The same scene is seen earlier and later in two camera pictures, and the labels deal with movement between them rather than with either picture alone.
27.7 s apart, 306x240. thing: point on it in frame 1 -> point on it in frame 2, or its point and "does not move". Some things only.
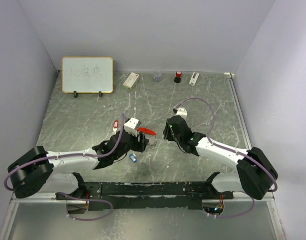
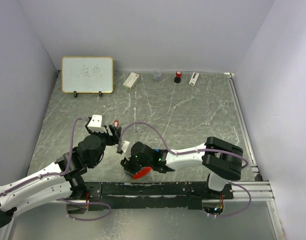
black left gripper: [143, 141] -> [115, 138]
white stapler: [192, 81] does not move
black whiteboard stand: [76, 94] does not move
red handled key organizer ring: [149, 134] -> [142, 172]
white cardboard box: [131, 81] does not move
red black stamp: [177, 79] does not move
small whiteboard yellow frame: [87, 74] does not move
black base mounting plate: [185, 195] does not move
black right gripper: [166, 132] -> [127, 163]
